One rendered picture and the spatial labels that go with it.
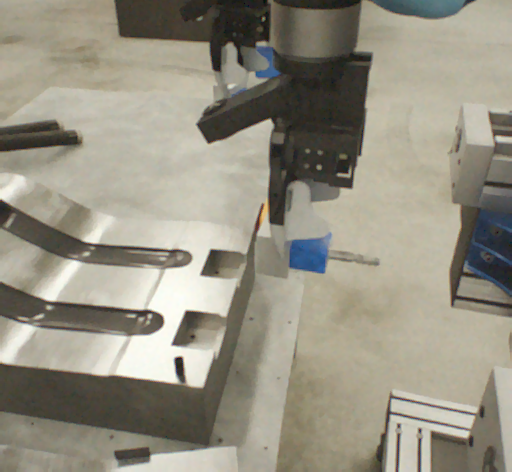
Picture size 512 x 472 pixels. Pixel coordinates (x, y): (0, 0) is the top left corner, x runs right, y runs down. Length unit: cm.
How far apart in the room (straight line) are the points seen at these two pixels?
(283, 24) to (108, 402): 39
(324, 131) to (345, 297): 148
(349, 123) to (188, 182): 53
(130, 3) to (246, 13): 381
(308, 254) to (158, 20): 412
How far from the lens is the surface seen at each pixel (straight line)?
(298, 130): 50
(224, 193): 95
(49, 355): 59
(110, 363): 56
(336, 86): 49
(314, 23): 46
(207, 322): 60
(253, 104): 51
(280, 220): 54
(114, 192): 98
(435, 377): 177
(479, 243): 79
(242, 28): 92
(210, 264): 69
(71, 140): 115
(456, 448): 137
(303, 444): 156
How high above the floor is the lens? 130
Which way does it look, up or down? 35 degrees down
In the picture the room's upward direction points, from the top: straight up
